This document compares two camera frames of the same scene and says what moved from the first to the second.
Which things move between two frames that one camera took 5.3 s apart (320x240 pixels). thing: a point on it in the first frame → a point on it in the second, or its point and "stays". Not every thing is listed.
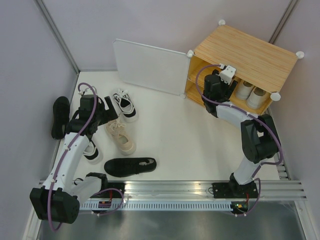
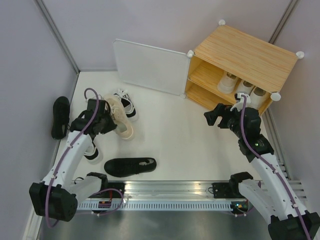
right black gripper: [227, 92] → [220, 110]
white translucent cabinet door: [153, 68] stays
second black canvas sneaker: [61, 116] stays
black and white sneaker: [125, 105] stays
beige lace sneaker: [118, 131] → [124, 129]
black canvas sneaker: [120, 167] stays
